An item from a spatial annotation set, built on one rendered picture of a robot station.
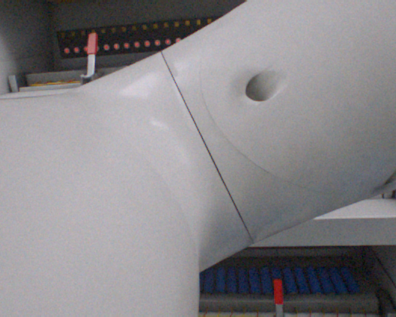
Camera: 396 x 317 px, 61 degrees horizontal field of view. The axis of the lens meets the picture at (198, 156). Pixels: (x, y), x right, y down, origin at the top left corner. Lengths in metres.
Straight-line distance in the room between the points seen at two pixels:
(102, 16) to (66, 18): 0.08
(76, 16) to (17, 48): 0.16
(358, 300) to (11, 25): 0.73
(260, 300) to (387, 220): 0.23
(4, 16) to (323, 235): 0.61
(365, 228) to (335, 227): 0.04
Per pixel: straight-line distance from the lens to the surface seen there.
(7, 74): 0.65
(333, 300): 0.61
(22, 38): 0.71
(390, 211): 0.54
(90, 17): 0.78
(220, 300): 0.60
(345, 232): 0.52
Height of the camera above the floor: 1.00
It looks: 2 degrees down
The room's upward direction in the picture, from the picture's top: 3 degrees counter-clockwise
